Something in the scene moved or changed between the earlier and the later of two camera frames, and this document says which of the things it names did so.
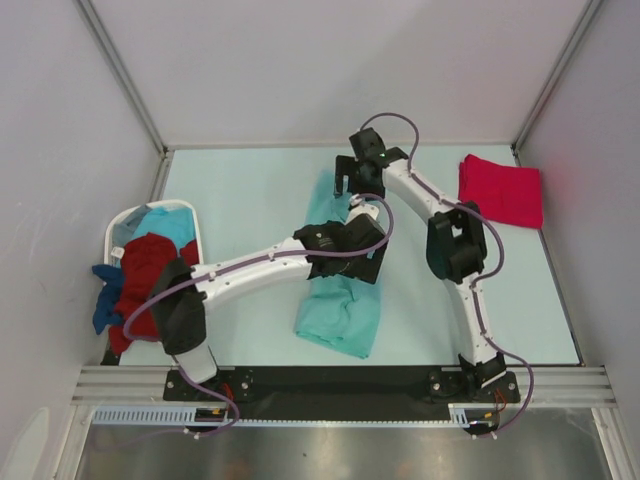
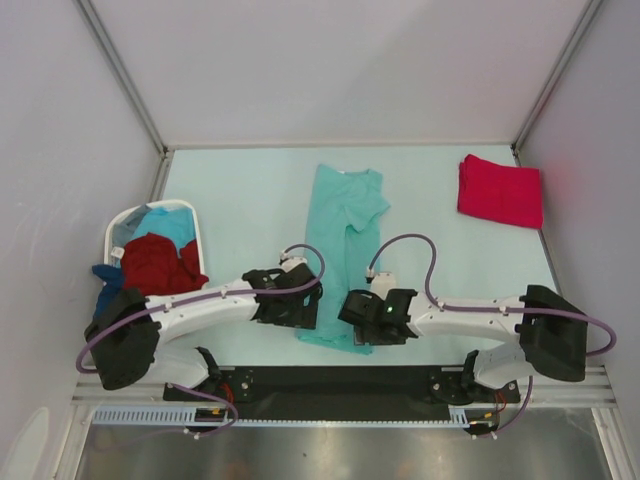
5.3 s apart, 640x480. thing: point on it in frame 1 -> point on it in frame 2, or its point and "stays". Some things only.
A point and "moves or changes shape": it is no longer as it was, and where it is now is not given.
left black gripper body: (362, 268) -> (296, 315)
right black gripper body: (357, 181) -> (368, 334)
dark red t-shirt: (141, 257) stays
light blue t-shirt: (178, 224) stays
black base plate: (341, 394) stays
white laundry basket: (121, 214) stays
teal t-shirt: (336, 312) moves or changes shape
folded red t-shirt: (503, 194) stays
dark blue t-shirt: (106, 313) stays
